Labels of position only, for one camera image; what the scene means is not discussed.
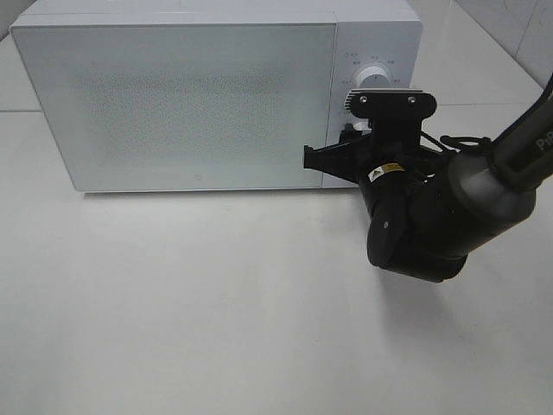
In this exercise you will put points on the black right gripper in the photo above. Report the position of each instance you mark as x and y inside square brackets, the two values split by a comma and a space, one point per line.
[390, 158]

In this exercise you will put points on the white microwave knob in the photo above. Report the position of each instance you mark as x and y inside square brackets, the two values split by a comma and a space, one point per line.
[373, 76]
[361, 126]

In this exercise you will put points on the white microwave door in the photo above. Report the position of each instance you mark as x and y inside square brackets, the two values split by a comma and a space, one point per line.
[183, 108]

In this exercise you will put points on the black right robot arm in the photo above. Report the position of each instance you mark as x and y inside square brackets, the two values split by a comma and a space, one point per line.
[432, 201]

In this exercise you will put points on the white microwave oven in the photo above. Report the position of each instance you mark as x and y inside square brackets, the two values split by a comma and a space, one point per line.
[385, 32]

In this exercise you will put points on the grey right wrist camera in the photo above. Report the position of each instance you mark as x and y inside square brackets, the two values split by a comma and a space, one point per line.
[390, 104]

